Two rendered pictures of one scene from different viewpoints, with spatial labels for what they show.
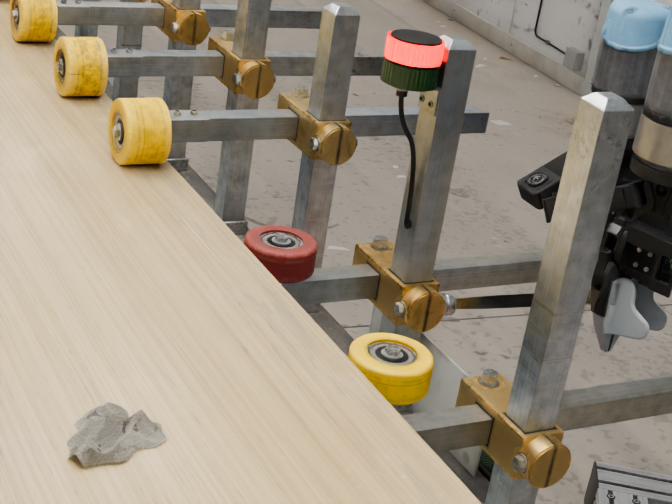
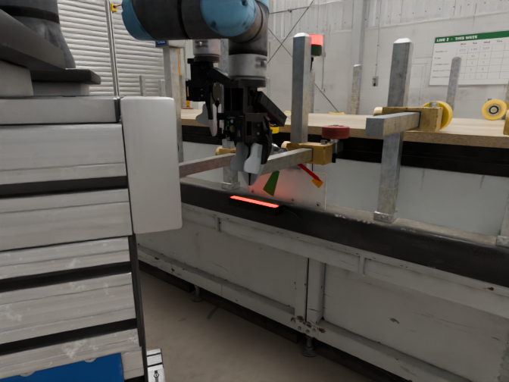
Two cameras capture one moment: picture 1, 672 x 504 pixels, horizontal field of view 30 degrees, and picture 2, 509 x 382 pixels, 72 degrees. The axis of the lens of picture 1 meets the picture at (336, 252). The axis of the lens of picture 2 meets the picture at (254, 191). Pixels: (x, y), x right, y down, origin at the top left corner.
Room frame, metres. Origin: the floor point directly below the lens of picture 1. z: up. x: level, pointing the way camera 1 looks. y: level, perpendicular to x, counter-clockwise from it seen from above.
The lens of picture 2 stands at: (2.12, -0.57, 1.00)
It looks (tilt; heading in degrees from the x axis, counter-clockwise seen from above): 15 degrees down; 157
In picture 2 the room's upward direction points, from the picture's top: straight up
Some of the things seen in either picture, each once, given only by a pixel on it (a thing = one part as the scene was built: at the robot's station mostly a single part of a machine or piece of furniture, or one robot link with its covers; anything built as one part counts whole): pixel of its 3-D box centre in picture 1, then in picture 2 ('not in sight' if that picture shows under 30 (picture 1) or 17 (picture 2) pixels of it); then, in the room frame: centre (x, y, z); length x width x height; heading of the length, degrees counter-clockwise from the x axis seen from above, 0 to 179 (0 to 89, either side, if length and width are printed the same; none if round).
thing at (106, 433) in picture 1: (109, 425); not in sight; (0.83, 0.15, 0.91); 0.09 x 0.07 x 0.02; 149
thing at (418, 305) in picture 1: (395, 286); (306, 151); (1.30, -0.07, 0.85); 0.14 x 0.06 x 0.05; 30
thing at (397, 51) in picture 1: (414, 48); (310, 41); (1.26, -0.05, 1.14); 0.06 x 0.06 x 0.02
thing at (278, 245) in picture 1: (275, 282); (334, 143); (1.25, 0.06, 0.85); 0.08 x 0.08 x 0.11
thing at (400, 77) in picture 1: (410, 71); (310, 51); (1.26, -0.05, 1.11); 0.06 x 0.06 x 0.02
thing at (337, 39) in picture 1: (315, 187); (392, 150); (1.50, 0.04, 0.87); 0.04 x 0.04 x 0.48; 30
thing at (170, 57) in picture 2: not in sight; (173, 115); (0.85, -0.35, 0.93); 0.05 x 0.05 x 0.45; 30
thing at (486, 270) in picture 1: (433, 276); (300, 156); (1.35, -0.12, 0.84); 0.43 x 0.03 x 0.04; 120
